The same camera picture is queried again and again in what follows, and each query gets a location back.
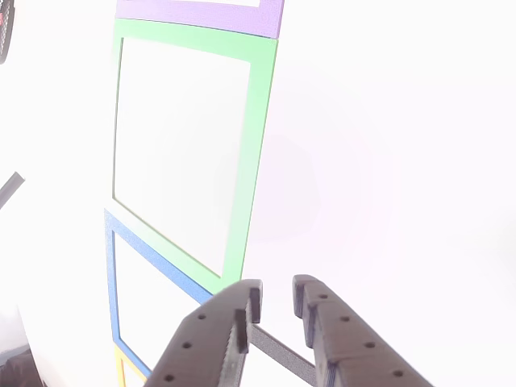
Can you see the dark grey rod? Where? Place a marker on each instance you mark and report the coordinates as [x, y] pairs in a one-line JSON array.
[[10, 187]]

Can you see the orange square frame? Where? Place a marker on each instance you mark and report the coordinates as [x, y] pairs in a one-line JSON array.
[[119, 367]]

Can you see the blue square frame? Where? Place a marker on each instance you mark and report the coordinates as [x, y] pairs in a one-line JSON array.
[[161, 262]]

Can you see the green square frame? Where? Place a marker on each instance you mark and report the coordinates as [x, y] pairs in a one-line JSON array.
[[258, 121]]

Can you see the purple square frame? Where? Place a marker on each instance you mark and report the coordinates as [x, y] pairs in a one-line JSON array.
[[201, 16]]

